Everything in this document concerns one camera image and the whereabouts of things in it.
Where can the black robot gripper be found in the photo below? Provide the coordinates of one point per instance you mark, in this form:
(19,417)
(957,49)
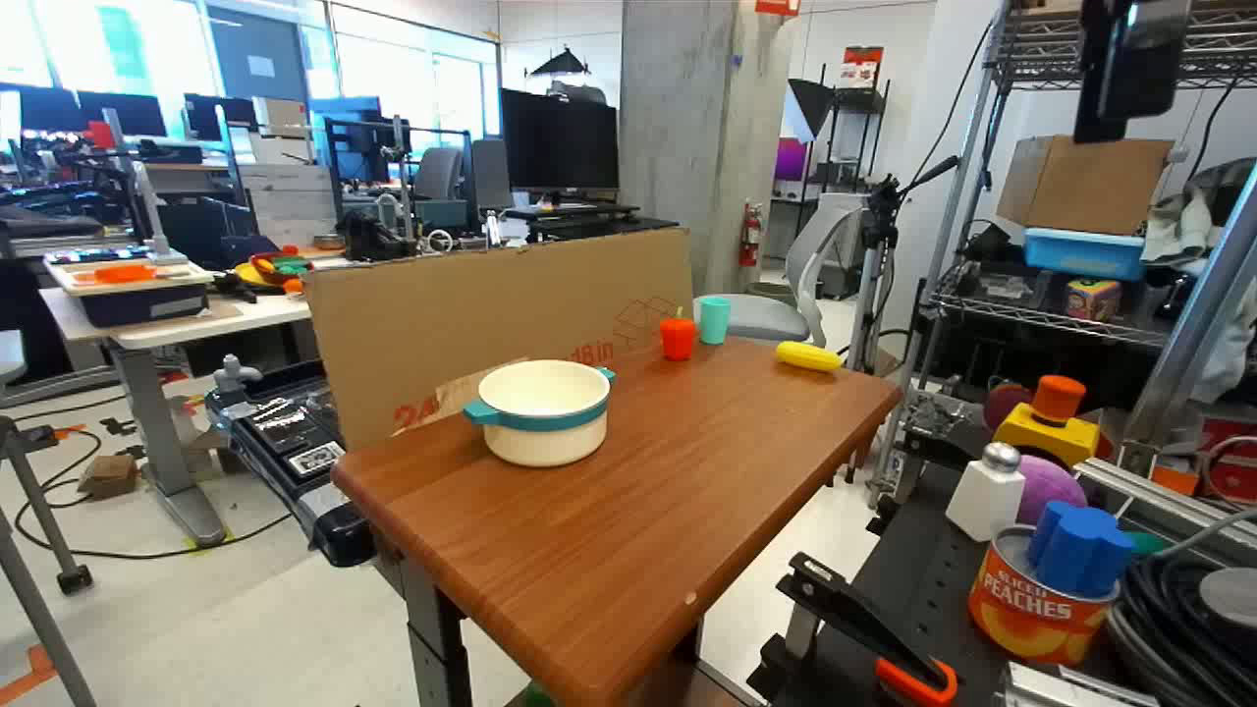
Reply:
(1132,60)

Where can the white bowl with teal band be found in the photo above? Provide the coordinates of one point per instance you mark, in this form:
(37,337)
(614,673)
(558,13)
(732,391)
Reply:
(544,417)

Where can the brown cardboard box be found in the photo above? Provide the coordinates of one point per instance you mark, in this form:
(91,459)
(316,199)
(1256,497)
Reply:
(1086,183)

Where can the blue plastic bin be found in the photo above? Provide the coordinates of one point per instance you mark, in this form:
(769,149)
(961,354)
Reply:
(1086,254)

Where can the orange toy cylinder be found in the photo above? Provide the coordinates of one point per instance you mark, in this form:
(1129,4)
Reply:
(1058,398)

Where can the yellow toy block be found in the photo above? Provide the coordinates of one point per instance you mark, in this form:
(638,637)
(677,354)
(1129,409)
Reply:
(1045,432)

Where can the purple ball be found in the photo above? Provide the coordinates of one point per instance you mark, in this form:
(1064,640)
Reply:
(1045,479)

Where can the grey office chair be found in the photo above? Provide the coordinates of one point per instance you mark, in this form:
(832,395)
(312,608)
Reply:
(772,316)

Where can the white plastic bottle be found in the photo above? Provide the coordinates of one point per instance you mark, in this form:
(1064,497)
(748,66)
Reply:
(985,497)

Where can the blue plastic block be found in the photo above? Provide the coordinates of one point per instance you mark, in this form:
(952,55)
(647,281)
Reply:
(1082,548)

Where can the teal plastic cup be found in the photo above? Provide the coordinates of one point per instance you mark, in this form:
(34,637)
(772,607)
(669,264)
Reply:
(711,318)

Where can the orange plastic cup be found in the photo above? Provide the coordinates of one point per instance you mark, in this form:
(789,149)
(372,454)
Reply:
(677,337)

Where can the orange peaches can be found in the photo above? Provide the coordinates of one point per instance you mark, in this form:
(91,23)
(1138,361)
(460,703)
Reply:
(1035,612)

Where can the black computer monitor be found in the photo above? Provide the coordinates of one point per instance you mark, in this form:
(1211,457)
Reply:
(555,141)

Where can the brown cardboard panel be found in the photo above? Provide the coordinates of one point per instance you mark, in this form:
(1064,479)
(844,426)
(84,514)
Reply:
(432,318)

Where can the pile of colourful toys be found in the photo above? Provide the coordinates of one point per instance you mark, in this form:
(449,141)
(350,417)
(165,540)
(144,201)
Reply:
(267,271)

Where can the black equipment with labels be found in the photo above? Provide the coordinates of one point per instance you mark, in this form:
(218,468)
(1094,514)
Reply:
(295,454)

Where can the grey tray with dark base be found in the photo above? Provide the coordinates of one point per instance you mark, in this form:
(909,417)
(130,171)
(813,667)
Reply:
(130,297)

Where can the orange plate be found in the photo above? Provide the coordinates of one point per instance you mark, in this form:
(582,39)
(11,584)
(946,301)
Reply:
(123,271)

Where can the white standing desk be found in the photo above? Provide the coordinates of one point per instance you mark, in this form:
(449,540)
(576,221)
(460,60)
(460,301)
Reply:
(160,395)

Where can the brown box on floor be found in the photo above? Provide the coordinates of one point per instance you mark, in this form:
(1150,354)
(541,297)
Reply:
(106,474)

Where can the grey metal stand legs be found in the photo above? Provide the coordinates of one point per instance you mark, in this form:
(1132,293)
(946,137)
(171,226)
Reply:
(42,551)

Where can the aluminium frame beam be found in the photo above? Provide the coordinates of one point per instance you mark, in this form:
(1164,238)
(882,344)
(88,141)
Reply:
(1201,316)

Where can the wooden table leg frame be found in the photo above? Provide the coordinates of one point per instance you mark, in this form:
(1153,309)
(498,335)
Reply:
(439,640)

